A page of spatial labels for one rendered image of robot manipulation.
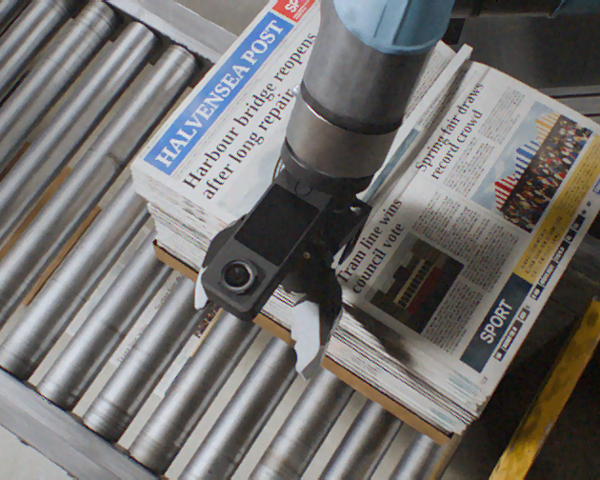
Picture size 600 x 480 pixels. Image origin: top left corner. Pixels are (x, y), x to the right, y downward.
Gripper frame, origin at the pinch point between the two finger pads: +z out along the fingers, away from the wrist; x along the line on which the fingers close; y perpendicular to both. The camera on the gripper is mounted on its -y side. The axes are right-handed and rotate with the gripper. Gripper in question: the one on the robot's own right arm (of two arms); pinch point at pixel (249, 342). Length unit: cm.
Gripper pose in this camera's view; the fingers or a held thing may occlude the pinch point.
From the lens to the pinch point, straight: 73.4
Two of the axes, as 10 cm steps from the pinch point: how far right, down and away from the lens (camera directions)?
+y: 4.8, -4.7, 7.4
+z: -2.8, 7.1, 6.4
